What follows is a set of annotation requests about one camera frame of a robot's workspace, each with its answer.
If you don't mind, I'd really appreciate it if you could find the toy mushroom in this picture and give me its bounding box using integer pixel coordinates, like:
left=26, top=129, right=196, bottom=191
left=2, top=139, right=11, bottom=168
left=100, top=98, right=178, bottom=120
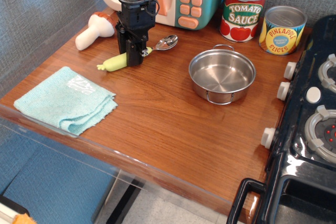
left=75, top=12, right=116, bottom=51

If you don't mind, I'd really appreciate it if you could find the pineapple slices can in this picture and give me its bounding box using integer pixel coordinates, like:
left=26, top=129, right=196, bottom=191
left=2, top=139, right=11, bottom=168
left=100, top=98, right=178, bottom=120
left=259, top=6, right=307, bottom=56

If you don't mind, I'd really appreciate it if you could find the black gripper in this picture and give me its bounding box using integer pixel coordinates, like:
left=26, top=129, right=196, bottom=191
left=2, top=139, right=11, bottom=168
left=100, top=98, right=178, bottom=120
left=115, top=0, right=157, bottom=67

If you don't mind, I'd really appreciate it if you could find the tomato sauce can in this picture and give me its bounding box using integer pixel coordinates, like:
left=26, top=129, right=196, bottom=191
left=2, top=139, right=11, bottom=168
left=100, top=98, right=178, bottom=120
left=220, top=0, right=266, bottom=42

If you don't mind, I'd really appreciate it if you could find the black toy stove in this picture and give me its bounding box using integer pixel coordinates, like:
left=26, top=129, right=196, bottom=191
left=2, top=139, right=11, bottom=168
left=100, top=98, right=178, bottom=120
left=227, top=15, right=335, bottom=223

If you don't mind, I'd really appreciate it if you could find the light blue folded cloth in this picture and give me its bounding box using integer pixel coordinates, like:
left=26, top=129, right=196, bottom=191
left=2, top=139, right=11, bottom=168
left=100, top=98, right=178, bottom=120
left=14, top=67, right=118, bottom=136

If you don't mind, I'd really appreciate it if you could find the small metal pot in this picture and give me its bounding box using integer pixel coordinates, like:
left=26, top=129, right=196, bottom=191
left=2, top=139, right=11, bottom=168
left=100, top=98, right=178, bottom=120
left=188, top=44, right=256, bottom=105

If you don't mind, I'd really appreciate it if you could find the spoon with yellow-green handle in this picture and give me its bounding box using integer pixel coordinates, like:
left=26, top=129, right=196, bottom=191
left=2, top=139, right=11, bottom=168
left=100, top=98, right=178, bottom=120
left=97, top=35, right=178, bottom=72

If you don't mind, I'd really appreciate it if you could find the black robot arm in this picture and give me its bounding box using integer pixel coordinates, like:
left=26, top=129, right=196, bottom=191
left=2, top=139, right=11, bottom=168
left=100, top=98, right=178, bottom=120
left=116, top=0, right=160, bottom=67

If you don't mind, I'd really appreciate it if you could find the orange object at corner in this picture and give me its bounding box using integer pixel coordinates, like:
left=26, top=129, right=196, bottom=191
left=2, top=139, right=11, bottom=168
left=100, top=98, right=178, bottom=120
left=12, top=214, right=37, bottom=224

